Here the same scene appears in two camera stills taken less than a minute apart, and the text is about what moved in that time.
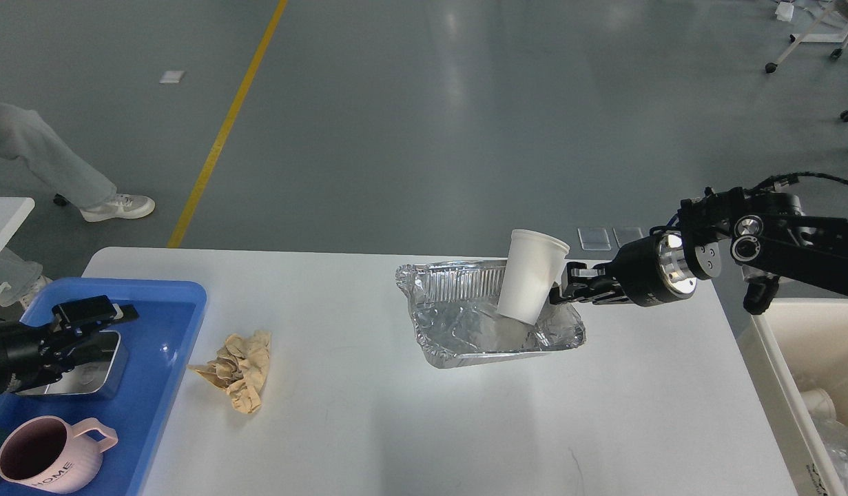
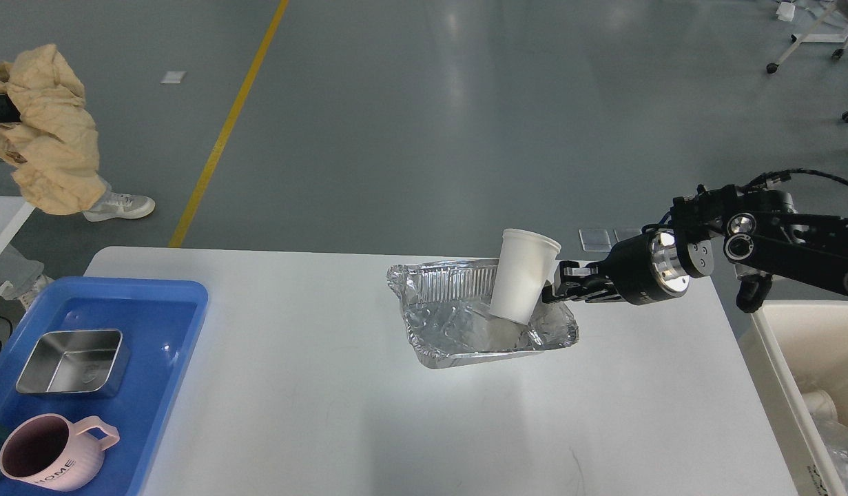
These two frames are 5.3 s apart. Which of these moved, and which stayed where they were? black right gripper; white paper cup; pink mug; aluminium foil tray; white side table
Moved: white paper cup
Stayed: white side table; pink mug; aluminium foil tray; black right gripper
